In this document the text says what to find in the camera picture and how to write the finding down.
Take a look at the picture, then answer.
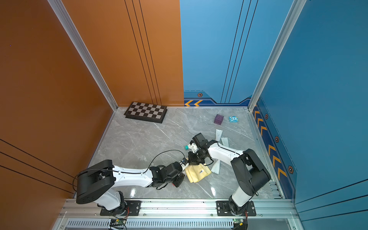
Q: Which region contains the purple cap toothpaste tube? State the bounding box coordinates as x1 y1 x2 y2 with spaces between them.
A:
211 159 221 174

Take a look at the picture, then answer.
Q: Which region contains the purple cube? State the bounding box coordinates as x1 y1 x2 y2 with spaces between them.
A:
214 114 224 125

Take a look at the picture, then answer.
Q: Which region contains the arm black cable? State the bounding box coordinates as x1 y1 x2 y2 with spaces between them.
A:
142 149 186 174
202 140 245 167

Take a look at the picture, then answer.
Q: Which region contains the green circuit board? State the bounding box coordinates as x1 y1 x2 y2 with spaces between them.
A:
232 218 248 230
109 218 126 229

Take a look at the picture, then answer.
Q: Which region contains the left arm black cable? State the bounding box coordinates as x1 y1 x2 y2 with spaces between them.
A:
142 149 186 174

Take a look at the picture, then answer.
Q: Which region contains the yellow microfibre cloth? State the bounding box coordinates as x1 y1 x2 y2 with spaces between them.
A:
185 164 211 183

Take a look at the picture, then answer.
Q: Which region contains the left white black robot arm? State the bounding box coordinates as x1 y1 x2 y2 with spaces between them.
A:
76 158 188 215

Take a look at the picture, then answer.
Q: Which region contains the left green circuit board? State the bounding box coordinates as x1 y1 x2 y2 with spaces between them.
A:
109 218 126 229

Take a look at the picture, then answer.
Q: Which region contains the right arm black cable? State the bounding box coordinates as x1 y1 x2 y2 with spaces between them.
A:
202 140 245 167

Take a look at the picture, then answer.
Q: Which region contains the aluminium front rail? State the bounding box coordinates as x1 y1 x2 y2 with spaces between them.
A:
58 199 299 219

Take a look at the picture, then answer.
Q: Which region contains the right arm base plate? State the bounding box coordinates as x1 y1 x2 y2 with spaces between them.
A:
216 200 257 217

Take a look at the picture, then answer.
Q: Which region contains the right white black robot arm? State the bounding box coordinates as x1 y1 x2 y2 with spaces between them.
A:
186 133 271 215

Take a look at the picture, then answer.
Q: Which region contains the right green circuit board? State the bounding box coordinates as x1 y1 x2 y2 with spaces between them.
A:
232 218 248 230

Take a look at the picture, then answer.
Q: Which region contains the black white chessboard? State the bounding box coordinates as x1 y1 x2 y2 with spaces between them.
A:
124 102 168 124

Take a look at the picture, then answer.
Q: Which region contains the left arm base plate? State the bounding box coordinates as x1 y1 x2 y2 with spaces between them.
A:
100 200 141 218

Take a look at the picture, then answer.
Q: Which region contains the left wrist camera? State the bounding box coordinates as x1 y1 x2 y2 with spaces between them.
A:
179 158 189 171

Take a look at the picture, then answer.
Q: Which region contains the dark blue cap tube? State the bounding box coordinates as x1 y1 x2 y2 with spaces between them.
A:
221 138 229 147

